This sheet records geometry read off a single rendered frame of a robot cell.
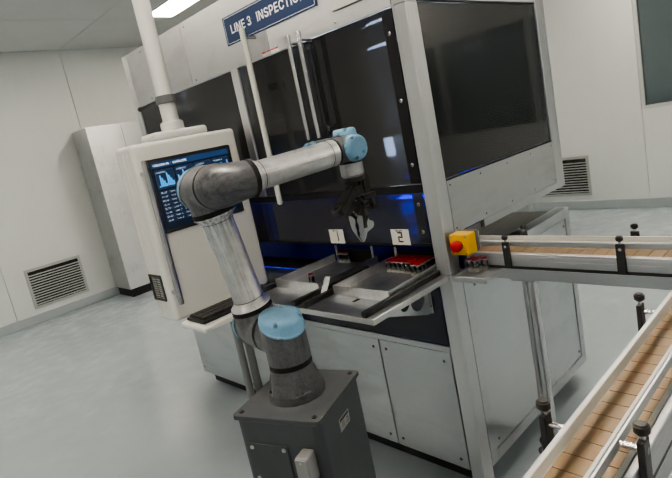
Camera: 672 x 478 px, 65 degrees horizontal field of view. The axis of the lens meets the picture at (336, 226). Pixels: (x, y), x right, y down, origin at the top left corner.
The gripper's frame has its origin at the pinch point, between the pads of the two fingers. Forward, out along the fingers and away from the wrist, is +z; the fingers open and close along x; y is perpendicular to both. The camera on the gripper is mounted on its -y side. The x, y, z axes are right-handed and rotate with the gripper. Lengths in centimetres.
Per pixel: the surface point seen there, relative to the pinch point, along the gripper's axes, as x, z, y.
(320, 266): 54, 21, 26
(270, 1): 51, -89, 27
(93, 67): 544, -164, 154
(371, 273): 19.8, 20.6, 21.8
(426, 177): -9.1, -13.6, 27.5
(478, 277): -22.7, 21.6, 28.2
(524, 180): -12, 1, 89
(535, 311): -34, 38, 43
